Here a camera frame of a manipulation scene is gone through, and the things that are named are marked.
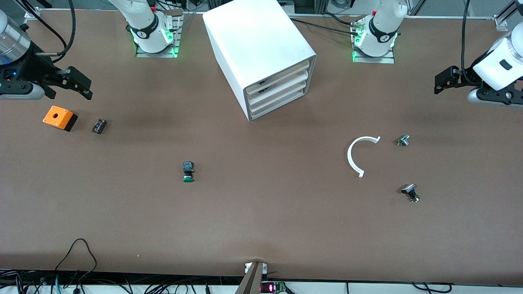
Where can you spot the green push button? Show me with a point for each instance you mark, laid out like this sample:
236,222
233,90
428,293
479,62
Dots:
188,171

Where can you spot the red LED display board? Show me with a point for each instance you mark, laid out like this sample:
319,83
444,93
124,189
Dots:
271,288

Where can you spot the small black connector block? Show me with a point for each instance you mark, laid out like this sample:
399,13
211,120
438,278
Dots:
99,125

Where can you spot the aluminium table frame rail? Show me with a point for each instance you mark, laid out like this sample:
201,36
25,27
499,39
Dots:
449,17

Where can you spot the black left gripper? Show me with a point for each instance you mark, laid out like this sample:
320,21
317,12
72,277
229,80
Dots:
467,76

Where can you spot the orange button enclosure box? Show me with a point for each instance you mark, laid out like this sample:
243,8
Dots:
57,115

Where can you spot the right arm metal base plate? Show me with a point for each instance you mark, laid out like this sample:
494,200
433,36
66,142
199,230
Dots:
143,54

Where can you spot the white post mounting bracket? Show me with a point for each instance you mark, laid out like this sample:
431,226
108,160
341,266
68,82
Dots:
246,268

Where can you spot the brown camera post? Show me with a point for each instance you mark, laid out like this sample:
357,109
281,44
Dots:
251,281

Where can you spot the small metal bolt upper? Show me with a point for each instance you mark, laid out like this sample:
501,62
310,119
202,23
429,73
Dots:
403,141

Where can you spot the white drawer cabinet shell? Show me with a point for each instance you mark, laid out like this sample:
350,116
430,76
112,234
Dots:
253,36

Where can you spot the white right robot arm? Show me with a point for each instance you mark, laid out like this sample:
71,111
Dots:
151,24

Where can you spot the white plastic drawer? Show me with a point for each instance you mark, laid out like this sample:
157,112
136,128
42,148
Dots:
286,77
286,93
286,85
286,101

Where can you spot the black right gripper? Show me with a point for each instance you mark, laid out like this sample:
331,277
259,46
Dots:
36,70

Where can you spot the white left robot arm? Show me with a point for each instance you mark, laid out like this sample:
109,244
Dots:
382,28

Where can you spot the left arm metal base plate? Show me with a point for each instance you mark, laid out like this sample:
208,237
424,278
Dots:
388,60

